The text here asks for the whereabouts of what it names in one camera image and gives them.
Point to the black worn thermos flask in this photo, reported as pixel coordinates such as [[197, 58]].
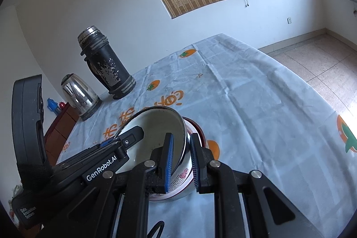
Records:
[[108, 68]]

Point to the blue bottle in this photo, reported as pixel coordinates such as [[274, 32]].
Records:
[[52, 105]]

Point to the red rimmed floral bowl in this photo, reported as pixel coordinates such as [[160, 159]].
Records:
[[181, 185]]

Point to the small red object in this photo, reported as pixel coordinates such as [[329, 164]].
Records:
[[62, 105]]

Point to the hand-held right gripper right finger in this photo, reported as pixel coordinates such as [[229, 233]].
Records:
[[195, 162]]

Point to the brown wooden cabinet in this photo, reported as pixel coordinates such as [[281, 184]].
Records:
[[60, 129]]

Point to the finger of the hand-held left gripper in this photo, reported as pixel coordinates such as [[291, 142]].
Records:
[[132, 136], [107, 144]]

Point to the steel rimmed white bowl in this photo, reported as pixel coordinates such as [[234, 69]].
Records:
[[159, 123]]

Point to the stainless steel kettle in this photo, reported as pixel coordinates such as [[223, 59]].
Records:
[[78, 95]]

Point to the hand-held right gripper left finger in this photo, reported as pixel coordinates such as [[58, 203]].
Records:
[[168, 162]]

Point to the pale printed tablecloth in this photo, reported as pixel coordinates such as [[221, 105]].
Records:
[[265, 115]]

